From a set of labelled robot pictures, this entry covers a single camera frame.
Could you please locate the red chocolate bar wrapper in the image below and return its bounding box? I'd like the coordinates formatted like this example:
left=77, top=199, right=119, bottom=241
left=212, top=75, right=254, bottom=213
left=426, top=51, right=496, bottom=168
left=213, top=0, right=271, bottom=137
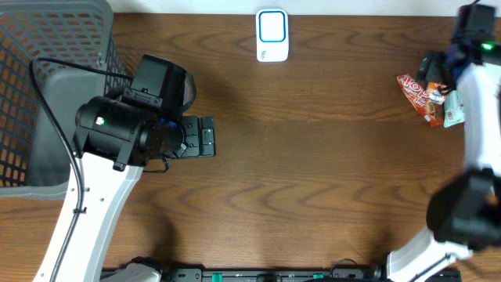
left=396, top=74, right=445, bottom=127

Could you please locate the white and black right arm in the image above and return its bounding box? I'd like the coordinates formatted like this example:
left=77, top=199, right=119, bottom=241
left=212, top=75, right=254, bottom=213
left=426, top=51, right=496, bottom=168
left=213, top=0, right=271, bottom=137
left=372, top=2, right=500, bottom=281

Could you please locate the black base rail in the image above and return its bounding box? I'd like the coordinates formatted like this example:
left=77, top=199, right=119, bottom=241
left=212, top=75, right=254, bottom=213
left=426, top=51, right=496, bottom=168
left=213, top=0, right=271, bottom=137
left=101, top=267, right=463, bottom=282

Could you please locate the teal snack wrapper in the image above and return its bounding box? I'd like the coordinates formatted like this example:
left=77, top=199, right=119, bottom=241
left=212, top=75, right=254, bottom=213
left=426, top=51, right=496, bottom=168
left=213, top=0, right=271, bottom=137
left=444, top=90, right=465, bottom=128

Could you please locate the white barcode scanner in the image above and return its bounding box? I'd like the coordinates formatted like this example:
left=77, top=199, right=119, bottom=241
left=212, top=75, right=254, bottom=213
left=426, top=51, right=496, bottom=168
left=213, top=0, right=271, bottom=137
left=255, top=9, right=290, bottom=63

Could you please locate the orange small snack packet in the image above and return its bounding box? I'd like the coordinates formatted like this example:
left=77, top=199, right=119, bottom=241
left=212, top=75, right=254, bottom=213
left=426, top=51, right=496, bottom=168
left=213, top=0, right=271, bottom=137
left=426, top=82, right=448, bottom=105

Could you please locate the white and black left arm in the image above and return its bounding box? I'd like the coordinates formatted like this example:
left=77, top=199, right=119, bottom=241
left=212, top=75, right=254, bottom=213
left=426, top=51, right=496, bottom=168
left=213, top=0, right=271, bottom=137
left=35, top=86, right=214, bottom=281

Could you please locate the dark grey plastic basket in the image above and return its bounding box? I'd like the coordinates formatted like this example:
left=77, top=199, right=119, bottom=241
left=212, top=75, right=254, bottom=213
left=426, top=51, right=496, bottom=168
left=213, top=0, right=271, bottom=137
left=1, top=0, right=128, bottom=200

